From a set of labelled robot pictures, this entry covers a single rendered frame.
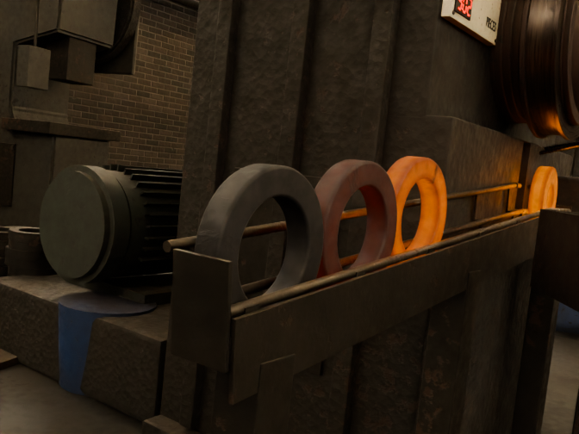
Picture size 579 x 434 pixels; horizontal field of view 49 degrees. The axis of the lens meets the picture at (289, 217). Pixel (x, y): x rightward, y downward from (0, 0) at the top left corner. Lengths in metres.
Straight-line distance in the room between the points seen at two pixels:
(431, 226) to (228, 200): 0.50
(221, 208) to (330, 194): 0.18
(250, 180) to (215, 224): 0.06
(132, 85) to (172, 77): 0.70
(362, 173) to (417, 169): 0.17
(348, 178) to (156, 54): 7.96
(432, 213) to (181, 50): 8.06
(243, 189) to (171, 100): 8.23
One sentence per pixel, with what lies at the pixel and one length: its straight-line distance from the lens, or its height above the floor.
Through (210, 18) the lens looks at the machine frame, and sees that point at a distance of 1.64.
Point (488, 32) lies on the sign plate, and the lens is 1.49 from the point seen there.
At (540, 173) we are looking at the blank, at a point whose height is 0.79.
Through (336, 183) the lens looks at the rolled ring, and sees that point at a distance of 0.77.
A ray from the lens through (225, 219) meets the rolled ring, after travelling 0.61.
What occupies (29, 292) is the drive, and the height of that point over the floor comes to 0.25.
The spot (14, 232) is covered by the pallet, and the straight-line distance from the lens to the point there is 2.51.
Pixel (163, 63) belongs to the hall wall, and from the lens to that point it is 8.76.
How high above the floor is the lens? 0.75
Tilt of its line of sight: 5 degrees down
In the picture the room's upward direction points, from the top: 6 degrees clockwise
